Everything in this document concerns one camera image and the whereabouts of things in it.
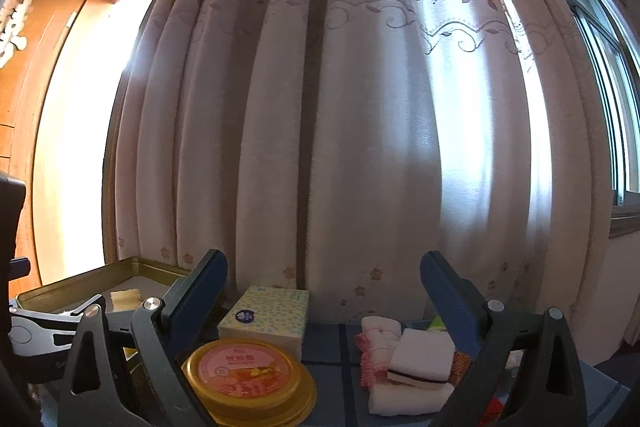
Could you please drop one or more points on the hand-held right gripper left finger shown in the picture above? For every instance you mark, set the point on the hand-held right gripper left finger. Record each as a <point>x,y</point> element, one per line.
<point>200,289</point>

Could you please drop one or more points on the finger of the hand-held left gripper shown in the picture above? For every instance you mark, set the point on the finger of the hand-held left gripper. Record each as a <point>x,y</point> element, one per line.
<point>40,329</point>

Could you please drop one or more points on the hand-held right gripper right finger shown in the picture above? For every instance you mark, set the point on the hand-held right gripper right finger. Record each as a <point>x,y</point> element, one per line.
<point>445,297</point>

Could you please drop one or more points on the orange patterned cloth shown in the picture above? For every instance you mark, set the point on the orange patterned cloth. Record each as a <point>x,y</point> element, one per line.
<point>461,367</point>

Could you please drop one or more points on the gold metal tin tray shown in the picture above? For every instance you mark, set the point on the gold metal tin tray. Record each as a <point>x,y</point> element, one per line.
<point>100,279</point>

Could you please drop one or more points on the green tissue packet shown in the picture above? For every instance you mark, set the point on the green tissue packet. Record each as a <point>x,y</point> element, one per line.
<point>440,324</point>

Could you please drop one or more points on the floral tissue box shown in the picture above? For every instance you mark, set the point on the floral tissue box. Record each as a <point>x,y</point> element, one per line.
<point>270,317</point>

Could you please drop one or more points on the wooden door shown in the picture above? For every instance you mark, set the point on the wooden door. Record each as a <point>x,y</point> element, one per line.
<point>30,117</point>

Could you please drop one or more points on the white rolled towel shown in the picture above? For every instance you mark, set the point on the white rolled towel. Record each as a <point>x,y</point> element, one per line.
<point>400,399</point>

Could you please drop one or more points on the red packet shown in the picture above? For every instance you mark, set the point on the red packet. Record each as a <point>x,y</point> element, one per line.
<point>490,414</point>

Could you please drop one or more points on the blue checked bedsheet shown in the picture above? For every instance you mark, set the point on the blue checked bedsheet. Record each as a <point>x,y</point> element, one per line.
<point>330,389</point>

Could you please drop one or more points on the white paper door decoration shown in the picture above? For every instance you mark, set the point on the white paper door decoration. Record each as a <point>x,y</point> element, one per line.
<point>12,32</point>

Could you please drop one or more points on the white floral curtain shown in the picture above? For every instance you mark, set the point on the white floral curtain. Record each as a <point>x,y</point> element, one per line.
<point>350,132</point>

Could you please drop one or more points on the window frame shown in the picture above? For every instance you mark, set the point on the window frame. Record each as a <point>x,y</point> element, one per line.
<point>607,72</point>

